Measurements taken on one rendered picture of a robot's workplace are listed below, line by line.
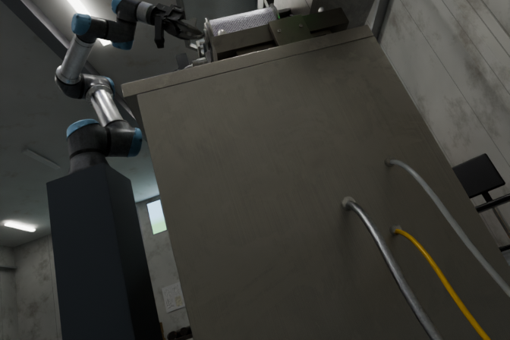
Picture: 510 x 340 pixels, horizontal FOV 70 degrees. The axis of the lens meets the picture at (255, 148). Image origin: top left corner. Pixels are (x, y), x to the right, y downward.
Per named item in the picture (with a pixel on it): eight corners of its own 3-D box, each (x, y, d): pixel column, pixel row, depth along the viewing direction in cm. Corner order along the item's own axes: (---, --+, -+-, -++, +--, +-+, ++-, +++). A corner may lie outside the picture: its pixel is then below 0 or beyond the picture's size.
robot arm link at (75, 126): (64, 164, 131) (61, 132, 137) (103, 163, 140) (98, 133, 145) (73, 147, 123) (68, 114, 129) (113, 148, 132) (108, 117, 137)
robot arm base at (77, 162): (57, 182, 120) (54, 155, 124) (83, 193, 134) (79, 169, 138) (100, 166, 121) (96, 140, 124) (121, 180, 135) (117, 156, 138)
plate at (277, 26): (280, 56, 100) (267, 26, 104) (314, 48, 102) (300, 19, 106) (281, 50, 98) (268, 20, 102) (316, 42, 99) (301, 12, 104)
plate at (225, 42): (219, 86, 114) (214, 71, 117) (336, 57, 121) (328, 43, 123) (216, 53, 100) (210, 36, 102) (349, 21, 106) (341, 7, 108)
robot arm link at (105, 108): (102, 164, 137) (72, 90, 170) (140, 163, 146) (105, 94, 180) (109, 137, 131) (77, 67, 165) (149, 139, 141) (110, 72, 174)
